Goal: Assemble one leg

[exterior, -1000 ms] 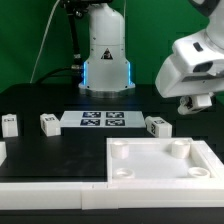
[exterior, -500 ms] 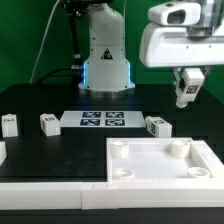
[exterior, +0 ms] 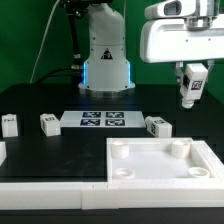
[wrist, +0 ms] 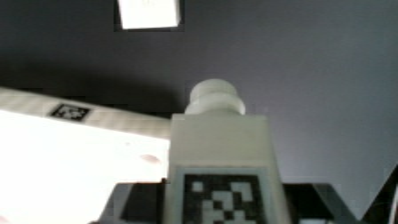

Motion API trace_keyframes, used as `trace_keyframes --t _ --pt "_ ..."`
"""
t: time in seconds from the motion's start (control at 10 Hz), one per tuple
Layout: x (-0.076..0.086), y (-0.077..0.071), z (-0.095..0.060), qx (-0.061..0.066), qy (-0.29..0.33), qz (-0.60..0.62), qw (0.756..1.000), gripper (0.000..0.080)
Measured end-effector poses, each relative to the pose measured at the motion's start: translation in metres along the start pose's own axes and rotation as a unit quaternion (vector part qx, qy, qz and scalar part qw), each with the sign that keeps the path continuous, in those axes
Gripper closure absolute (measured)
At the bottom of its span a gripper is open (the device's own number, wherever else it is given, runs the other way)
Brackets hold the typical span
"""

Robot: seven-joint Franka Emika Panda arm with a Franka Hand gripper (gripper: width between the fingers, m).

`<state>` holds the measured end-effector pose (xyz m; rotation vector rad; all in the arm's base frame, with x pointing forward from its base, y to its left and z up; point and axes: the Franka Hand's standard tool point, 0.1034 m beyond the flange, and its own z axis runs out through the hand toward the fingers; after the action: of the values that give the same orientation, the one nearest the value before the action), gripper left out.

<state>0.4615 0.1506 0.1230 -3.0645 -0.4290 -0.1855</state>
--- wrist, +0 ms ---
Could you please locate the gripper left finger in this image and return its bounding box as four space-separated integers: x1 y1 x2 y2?
90 182 166 224

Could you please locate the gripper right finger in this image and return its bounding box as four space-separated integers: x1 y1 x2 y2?
283 181 398 224

